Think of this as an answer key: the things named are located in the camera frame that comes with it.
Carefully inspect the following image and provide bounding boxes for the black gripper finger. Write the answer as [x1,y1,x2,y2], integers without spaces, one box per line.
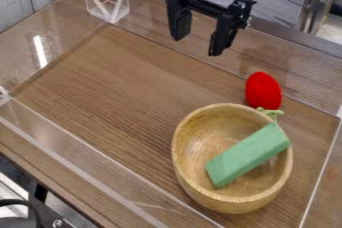
[208,15,239,56]
[167,0,192,41]

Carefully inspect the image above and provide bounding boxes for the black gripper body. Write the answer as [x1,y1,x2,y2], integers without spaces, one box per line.
[160,0,258,30]

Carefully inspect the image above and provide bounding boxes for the red plush strawberry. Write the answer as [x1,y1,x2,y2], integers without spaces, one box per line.
[245,72,283,121]

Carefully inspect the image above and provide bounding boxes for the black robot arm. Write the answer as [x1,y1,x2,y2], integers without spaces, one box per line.
[164,0,257,56]

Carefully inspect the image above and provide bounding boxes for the metal table leg background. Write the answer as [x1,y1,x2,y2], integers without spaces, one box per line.
[299,0,334,35]

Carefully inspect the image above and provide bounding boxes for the wooden bowl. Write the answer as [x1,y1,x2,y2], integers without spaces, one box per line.
[171,103,293,214]

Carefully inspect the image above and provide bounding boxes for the clear acrylic tray walls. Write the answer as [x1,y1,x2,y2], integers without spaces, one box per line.
[0,0,342,228]

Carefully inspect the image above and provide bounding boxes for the green rectangular block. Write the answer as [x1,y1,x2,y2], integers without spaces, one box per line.
[204,122,290,188]

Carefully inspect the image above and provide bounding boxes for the clear acrylic corner bracket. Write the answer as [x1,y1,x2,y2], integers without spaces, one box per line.
[84,0,130,24]

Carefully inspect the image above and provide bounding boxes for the black table frame bracket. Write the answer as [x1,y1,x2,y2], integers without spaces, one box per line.
[0,181,78,228]

